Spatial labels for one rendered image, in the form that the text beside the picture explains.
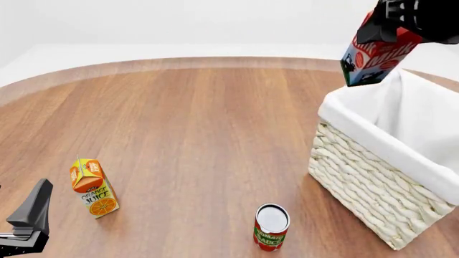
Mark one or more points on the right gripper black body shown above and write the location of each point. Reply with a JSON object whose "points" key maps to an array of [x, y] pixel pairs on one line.
{"points": [[396, 12]]}

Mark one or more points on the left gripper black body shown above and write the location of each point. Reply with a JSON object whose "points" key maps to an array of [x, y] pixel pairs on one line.
{"points": [[21, 243]]}

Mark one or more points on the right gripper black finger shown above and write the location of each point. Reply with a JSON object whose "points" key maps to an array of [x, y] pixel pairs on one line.
{"points": [[376, 31]]}

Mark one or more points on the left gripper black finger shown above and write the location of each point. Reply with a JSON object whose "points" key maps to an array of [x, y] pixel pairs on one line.
{"points": [[33, 209]]}

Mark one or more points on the red and blue milk carton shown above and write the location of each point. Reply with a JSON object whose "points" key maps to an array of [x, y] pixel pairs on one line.
{"points": [[376, 60]]}

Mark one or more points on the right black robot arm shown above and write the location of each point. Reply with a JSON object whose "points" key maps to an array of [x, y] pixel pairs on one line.
{"points": [[439, 21]]}

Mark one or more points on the white cloth basket liner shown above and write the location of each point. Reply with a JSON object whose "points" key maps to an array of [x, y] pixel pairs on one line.
{"points": [[405, 129]]}

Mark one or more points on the pale woven wicker basket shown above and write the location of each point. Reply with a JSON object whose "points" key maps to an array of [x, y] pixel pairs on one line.
{"points": [[362, 185]]}

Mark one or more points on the orange juice carton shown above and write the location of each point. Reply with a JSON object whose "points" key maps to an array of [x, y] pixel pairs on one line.
{"points": [[94, 192]]}

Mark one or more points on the red tomato sauce can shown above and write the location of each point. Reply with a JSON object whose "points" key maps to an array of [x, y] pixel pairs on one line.
{"points": [[272, 228]]}

